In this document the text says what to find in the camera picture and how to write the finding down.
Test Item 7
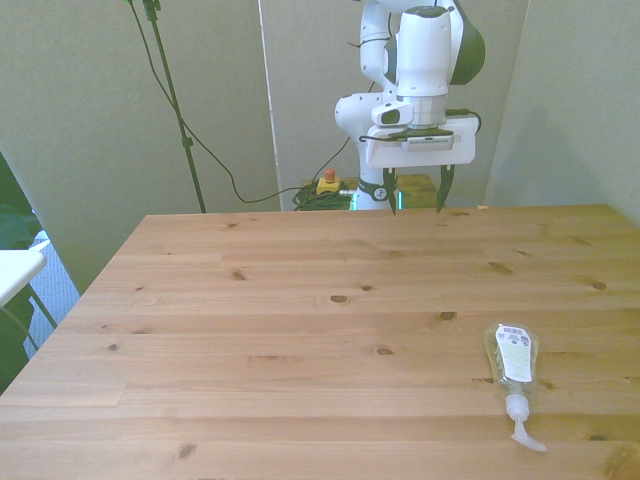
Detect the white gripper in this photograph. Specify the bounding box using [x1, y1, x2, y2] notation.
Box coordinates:
[363, 115, 477, 217]

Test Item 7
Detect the clear sanitizer pump bottle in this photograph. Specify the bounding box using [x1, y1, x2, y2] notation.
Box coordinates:
[483, 322, 548, 454]

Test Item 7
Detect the yellow emergency stop button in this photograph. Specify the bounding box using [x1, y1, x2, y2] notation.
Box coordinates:
[316, 168, 342, 197]

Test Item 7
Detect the green potted plant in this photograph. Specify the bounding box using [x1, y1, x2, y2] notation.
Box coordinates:
[0, 150, 42, 251]

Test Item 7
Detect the white side table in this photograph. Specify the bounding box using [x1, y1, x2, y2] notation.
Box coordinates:
[0, 249, 48, 307]

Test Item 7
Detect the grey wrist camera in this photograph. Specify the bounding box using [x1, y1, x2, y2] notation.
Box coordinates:
[399, 133, 457, 151]

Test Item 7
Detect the coiled dark cable bundle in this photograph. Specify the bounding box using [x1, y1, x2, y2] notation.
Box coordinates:
[291, 185, 359, 212]

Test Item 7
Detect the black cable on wall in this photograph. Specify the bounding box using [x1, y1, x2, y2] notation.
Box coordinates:
[122, 0, 354, 204]

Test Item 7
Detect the black camera stand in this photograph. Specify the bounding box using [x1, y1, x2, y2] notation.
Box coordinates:
[142, 0, 208, 214]

